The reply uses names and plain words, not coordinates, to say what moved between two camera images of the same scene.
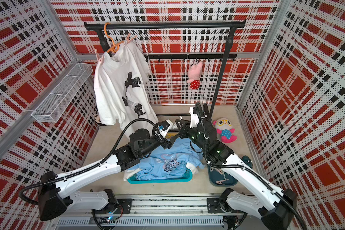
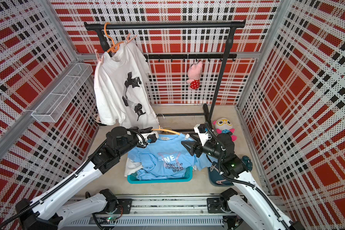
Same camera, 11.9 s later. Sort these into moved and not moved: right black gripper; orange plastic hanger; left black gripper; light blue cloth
Moved: right black gripper; left black gripper
Not moved: orange plastic hanger; light blue cloth
